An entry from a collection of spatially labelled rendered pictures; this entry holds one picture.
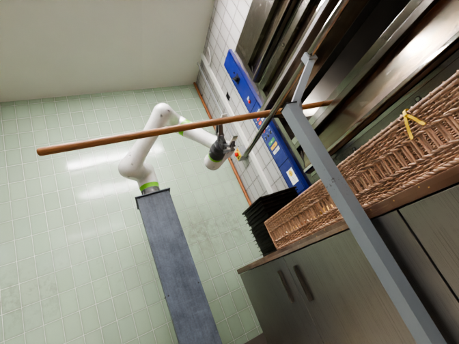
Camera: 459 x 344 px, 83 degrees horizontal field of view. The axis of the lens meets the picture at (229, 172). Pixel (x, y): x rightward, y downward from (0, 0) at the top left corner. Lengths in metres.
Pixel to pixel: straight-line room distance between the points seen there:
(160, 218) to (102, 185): 0.87
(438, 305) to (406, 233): 0.17
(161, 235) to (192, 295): 0.37
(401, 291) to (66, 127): 2.58
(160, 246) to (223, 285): 0.79
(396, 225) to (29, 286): 2.11
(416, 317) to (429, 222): 0.22
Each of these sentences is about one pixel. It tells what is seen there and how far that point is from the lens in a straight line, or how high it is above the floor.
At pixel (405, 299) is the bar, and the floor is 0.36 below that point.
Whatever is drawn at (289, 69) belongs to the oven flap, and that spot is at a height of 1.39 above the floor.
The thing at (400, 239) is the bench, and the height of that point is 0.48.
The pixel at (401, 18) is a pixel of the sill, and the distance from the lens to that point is 1.33.
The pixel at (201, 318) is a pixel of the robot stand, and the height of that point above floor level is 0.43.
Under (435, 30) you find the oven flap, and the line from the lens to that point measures 1.27.
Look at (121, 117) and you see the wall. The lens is 2.74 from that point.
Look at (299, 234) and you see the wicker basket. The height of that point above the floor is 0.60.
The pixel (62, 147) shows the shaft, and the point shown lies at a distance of 1.09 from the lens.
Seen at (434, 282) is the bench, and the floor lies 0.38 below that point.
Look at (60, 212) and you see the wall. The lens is 2.35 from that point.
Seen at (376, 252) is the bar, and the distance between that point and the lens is 0.75.
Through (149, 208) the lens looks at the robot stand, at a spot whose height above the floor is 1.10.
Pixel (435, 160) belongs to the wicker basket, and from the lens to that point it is 0.73.
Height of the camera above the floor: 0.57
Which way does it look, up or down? 20 degrees up
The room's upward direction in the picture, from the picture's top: 24 degrees counter-clockwise
